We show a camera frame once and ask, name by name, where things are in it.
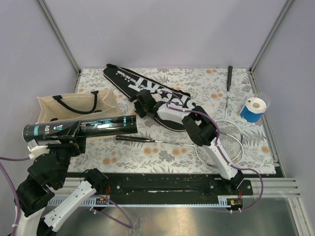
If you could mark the white slotted cable duct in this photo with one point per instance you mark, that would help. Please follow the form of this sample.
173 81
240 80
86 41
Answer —
211 201

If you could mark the black sport racket cover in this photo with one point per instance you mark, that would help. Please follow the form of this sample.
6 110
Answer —
130 83

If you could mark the white racket black handle right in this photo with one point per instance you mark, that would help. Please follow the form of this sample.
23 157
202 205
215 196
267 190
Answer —
229 128

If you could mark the black shuttlecock tube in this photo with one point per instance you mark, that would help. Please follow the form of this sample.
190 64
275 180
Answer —
90 128

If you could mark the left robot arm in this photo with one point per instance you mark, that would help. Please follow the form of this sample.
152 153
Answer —
47 174

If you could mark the floral table mat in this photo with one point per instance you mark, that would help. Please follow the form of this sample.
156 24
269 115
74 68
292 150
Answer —
207 88

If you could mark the blue wrapped toilet paper roll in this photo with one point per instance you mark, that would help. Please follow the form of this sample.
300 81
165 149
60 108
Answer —
253 109

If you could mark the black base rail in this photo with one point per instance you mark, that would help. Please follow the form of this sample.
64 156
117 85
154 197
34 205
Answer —
169 186

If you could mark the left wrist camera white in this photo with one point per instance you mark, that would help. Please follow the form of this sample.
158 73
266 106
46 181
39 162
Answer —
36 150

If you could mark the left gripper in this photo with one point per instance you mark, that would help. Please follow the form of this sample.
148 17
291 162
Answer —
77 144

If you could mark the beige canvas tote bag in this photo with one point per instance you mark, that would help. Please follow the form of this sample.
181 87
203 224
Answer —
79 106

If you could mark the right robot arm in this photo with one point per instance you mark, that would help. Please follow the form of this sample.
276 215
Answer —
201 128

